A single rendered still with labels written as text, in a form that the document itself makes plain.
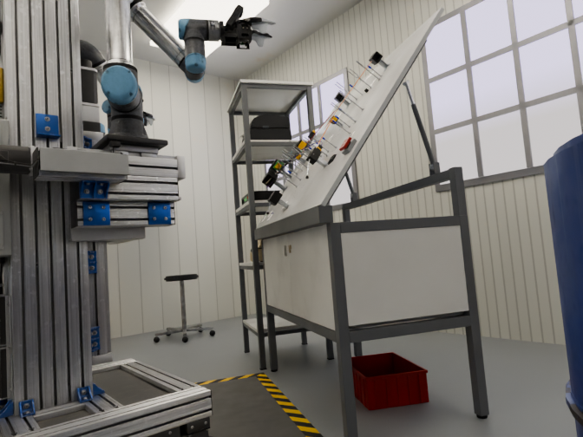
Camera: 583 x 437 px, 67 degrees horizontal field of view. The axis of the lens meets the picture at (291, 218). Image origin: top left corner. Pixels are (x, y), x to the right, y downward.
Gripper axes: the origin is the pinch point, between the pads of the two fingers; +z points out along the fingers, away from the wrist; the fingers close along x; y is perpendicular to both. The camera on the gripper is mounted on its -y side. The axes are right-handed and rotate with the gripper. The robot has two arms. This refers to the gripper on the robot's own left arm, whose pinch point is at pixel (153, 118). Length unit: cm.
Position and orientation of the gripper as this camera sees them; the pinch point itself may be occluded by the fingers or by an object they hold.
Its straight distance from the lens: 285.2
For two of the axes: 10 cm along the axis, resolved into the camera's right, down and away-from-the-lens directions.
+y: -0.5, 10.0, -0.2
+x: 9.0, 0.3, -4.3
